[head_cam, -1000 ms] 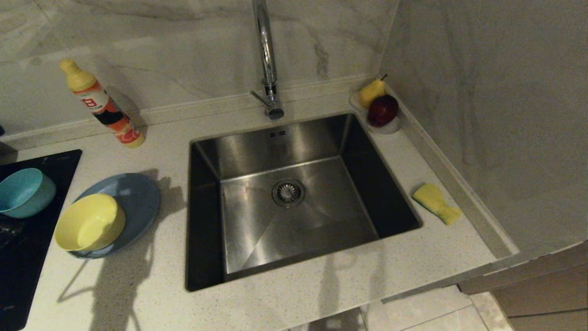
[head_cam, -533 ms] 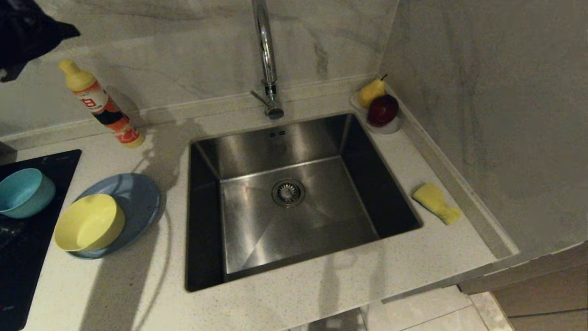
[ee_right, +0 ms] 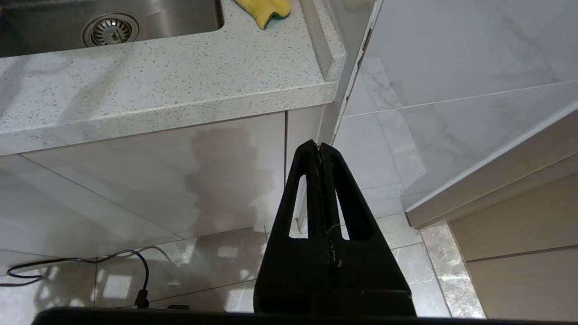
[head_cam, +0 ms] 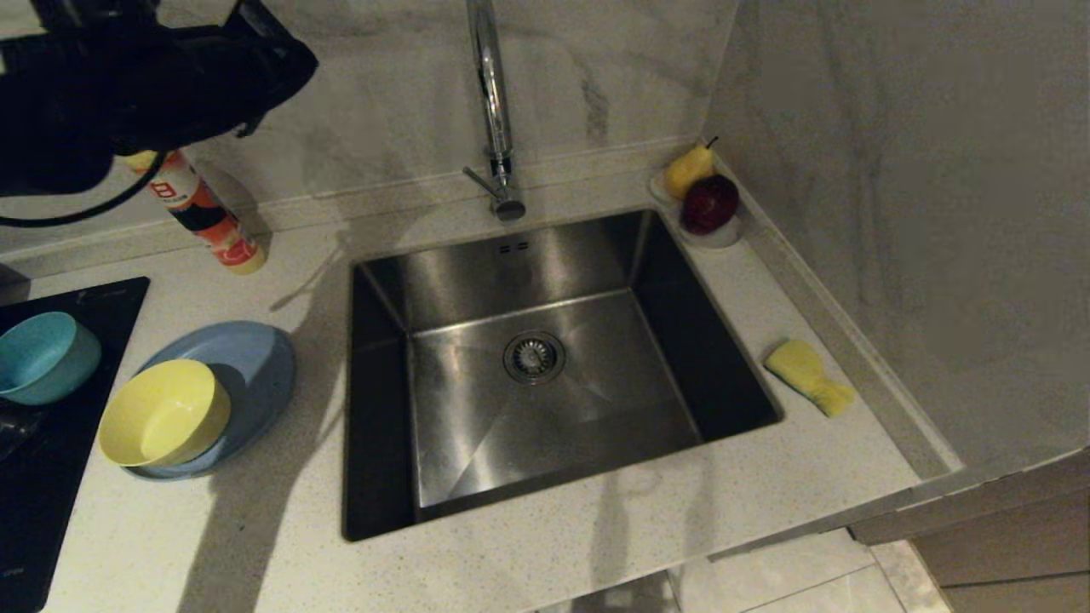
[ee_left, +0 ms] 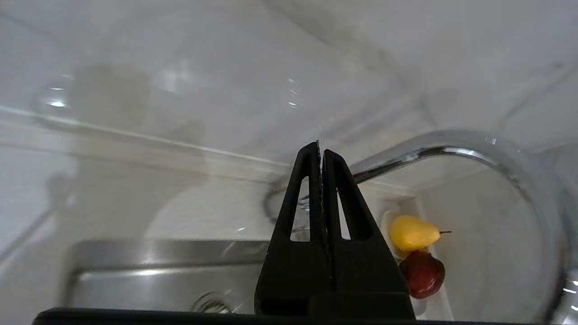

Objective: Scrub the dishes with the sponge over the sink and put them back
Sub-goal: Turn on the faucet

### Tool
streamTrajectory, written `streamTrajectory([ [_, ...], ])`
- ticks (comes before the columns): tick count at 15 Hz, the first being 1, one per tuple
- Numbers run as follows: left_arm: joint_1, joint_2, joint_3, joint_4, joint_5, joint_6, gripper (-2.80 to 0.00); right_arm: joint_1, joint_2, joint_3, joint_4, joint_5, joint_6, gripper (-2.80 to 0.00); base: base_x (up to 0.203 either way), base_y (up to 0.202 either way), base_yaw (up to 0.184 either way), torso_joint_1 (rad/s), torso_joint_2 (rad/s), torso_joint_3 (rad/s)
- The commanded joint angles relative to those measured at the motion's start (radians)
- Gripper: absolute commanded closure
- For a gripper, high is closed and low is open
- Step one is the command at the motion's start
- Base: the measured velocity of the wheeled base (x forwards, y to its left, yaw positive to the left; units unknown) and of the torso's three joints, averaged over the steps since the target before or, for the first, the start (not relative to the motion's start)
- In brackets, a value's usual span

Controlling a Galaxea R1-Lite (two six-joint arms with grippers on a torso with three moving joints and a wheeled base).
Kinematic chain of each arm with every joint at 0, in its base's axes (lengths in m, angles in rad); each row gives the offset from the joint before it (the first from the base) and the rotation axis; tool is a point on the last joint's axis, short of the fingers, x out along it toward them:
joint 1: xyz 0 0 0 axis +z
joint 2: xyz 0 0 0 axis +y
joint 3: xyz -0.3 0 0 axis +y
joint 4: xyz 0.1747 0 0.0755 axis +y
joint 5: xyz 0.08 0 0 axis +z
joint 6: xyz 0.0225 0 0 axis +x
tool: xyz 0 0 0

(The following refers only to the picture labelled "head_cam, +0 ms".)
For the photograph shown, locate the chrome faucet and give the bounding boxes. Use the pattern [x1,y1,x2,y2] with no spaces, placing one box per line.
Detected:
[462,0,528,223]

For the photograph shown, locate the red apple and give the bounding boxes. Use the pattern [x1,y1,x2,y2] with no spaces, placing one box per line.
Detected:
[680,174,741,235]

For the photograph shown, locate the yellow pear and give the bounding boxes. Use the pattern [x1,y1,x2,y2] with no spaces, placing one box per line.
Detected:
[665,136,720,201]

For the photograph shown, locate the teal bowl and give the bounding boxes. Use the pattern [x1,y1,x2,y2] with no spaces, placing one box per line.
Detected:
[0,311,102,405]

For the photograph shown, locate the stainless steel sink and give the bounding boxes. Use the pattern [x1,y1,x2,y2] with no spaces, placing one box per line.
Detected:
[342,207,784,543]

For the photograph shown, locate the yellow bowl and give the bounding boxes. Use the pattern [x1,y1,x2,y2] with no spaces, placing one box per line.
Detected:
[98,358,232,467]

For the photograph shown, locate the metal sink drain strainer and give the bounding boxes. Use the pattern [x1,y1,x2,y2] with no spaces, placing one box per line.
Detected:
[503,330,567,385]

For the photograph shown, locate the yellow sponge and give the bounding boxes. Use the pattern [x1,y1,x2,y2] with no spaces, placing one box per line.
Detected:
[765,339,858,418]

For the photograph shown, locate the black induction cooktop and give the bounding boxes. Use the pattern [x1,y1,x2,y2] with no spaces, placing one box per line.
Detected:
[0,275,151,613]

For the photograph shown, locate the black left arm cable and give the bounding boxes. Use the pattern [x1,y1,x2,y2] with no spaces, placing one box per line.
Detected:
[0,153,167,228]

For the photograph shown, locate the small white dish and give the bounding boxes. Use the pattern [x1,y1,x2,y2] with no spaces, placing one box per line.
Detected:
[650,166,746,249]

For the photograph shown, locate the blue plate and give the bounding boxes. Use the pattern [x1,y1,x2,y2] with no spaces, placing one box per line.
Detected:
[128,320,296,481]

